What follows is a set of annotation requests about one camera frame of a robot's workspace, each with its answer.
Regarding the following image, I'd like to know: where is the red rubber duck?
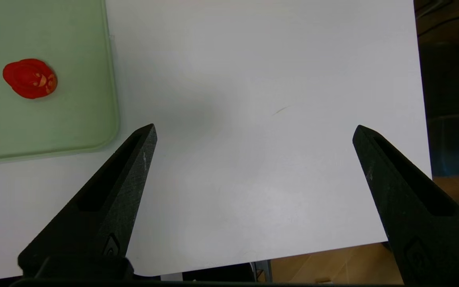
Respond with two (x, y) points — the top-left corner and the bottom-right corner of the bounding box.
(2, 59), (58, 99)

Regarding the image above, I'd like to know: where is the light green plastic tray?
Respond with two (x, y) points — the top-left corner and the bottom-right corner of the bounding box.
(0, 0), (120, 164)

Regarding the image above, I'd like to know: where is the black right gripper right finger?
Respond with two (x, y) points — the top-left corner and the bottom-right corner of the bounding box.
(352, 125), (459, 287)

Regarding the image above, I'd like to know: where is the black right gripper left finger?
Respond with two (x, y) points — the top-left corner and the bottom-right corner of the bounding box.
(18, 124), (157, 279)

